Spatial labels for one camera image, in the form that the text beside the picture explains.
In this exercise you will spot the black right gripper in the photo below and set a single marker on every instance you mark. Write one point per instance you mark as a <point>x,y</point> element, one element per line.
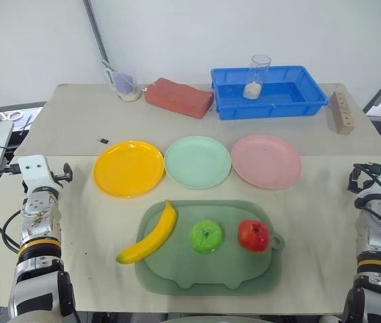
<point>368,180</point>

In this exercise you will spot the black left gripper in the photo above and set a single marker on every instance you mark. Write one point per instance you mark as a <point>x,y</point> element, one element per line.
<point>57,177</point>

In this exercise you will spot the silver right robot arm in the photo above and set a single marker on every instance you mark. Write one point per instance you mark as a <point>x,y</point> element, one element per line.
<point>379,235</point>

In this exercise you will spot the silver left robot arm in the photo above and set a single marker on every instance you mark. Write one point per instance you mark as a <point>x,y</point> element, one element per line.
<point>37,235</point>

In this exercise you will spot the yellow plastic plate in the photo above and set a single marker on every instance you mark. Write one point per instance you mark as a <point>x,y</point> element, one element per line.
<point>129,168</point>

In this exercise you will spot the pink plastic plate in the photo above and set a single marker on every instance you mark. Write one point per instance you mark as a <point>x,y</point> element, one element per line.
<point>266,162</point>

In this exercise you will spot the mint green plastic plate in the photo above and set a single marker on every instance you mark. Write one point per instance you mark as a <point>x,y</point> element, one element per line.
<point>197,161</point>

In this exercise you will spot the small black chip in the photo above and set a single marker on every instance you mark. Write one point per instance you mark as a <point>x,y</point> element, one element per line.
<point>103,140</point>

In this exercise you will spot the wooden block with holes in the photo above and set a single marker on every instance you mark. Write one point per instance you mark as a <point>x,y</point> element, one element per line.
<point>342,112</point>

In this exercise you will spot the clear measuring cup with purple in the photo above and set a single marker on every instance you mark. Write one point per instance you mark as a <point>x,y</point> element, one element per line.
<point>123,84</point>

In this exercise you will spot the yellow banana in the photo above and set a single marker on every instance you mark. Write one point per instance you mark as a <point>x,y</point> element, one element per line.
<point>157,235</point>

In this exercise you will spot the blue plastic bin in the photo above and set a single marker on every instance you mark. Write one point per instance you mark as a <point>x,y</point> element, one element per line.
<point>264,101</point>

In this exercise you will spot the red apple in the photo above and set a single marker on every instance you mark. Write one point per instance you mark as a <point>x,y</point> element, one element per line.
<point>253,236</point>

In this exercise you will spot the red brick block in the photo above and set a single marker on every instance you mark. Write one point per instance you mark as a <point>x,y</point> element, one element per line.
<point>178,97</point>

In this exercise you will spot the clear plastic cup with grains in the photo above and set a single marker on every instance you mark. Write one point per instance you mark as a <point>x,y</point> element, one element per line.
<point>256,79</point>

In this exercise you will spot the grey metal pole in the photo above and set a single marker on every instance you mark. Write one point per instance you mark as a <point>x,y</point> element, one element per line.
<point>97,33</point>

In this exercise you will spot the green apple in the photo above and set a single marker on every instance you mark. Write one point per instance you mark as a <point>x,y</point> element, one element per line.
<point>206,236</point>

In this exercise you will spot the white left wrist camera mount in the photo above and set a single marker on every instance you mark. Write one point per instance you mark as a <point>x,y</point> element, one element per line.
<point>34,170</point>

